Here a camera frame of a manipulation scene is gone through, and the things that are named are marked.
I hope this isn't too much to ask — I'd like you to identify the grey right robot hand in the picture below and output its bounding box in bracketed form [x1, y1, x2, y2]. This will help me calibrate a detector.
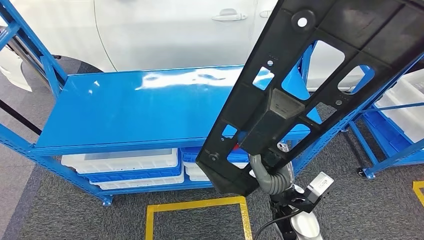
[276, 141, 296, 181]

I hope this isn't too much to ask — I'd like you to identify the black plastic panel part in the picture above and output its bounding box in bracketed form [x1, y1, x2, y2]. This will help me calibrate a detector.
[195, 0, 424, 197]

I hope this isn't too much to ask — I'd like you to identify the blue metal shelf rack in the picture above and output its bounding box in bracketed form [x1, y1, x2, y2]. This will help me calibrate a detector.
[341, 67, 424, 180]
[0, 0, 424, 207]

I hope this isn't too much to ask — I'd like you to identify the blue plastic bin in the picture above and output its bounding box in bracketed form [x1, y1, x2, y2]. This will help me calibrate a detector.
[362, 110, 415, 155]
[77, 158, 185, 184]
[180, 145, 249, 164]

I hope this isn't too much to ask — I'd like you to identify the clear white plastic bin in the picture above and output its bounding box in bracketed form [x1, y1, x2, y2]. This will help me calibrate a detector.
[61, 148, 180, 175]

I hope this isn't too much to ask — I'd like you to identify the white car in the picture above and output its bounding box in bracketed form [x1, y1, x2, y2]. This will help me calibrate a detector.
[0, 0, 365, 93]

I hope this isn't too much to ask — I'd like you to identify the black diagonal bar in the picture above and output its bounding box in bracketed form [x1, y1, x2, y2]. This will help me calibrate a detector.
[0, 98, 43, 137]

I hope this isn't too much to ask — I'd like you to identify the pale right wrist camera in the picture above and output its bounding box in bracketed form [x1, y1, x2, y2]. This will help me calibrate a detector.
[304, 171, 335, 204]

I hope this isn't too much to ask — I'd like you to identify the black cable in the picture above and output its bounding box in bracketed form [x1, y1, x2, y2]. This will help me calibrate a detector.
[253, 208, 304, 240]

